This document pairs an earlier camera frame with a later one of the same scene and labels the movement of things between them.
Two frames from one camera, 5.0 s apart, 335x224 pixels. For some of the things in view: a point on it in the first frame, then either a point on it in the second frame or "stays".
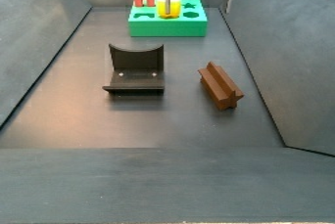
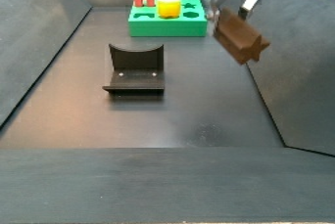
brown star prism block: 218,87 -> 237,37
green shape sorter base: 190,23 stays
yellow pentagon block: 175,5 stays
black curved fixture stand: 138,70 stays
